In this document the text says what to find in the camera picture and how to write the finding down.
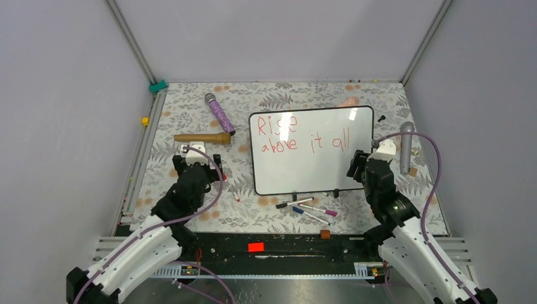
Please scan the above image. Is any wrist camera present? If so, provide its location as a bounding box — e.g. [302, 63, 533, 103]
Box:
[368, 139, 397, 163]
[179, 141, 208, 165]

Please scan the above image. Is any floral table mat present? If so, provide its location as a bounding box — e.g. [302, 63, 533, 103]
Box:
[129, 82, 449, 236]

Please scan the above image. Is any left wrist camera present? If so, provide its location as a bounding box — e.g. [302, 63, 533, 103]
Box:
[179, 141, 208, 165]

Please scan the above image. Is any small brown block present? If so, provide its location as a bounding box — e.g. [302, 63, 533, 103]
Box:
[319, 229, 331, 240]

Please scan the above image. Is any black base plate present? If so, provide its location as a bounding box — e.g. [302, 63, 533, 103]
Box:
[178, 232, 389, 272]

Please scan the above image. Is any grey toy microphone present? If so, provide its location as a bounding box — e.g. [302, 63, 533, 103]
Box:
[400, 122, 415, 175]

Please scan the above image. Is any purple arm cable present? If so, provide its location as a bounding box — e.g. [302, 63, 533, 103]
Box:
[73, 146, 225, 304]
[372, 132, 481, 304]

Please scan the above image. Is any purple toy microphone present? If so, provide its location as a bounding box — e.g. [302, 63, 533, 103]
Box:
[205, 93, 236, 136]

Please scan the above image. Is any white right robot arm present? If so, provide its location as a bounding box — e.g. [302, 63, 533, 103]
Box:
[347, 150, 498, 303]

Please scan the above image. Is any white black-framed whiteboard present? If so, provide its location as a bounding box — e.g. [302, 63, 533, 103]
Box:
[248, 106, 375, 195]

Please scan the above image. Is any black whiteboard marker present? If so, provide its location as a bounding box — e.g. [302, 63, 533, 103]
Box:
[275, 197, 315, 209]

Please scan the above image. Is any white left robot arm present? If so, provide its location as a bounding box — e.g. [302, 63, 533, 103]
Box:
[66, 146, 224, 303]

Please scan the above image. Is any wooden rolling pin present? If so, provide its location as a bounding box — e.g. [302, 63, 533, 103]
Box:
[173, 132, 231, 144]

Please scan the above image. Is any red rectangular tape marker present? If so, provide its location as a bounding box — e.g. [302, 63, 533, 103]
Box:
[247, 242, 265, 253]

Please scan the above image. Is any white cable duct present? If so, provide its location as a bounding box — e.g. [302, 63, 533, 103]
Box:
[150, 262, 386, 281]

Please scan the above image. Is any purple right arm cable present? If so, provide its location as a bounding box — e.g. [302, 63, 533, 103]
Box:
[372, 132, 481, 304]

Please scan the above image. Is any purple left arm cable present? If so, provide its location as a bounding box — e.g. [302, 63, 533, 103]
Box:
[73, 146, 225, 304]

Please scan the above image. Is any pink toy handle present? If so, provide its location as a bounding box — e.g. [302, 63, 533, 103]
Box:
[338, 96, 360, 107]

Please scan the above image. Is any small tan block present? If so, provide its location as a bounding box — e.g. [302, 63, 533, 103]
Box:
[408, 167, 419, 177]

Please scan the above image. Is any teal corner clip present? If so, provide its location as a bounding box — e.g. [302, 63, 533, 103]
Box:
[148, 80, 168, 94]

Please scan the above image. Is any blue whiteboard marker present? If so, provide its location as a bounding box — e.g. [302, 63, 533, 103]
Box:
[292, 206, 331, 226]

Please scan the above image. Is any pink whiteboard marker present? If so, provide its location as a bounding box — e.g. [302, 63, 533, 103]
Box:
[299, 204, 338, 217]

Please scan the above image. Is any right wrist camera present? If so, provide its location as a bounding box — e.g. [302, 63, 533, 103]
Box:
[368, 139, 397, 163]

